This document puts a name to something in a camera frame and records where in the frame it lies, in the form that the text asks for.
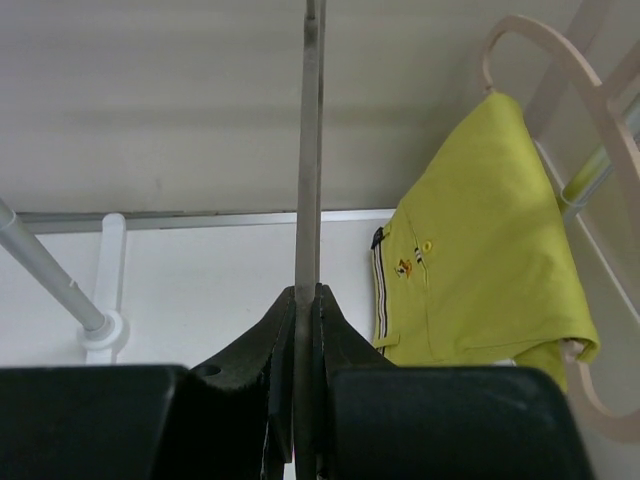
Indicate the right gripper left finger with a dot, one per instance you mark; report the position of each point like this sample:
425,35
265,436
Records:
229,417

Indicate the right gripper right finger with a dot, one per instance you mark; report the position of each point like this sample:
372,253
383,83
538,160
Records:
374,420

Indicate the grey wire hanger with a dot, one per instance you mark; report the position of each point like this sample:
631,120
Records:
308,228

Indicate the beige wooden hanger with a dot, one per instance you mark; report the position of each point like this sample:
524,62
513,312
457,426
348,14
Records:
584,119

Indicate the yellow green shorts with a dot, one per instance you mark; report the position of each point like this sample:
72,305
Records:
474,267

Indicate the white garment rack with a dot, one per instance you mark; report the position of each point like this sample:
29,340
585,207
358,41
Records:
184,115

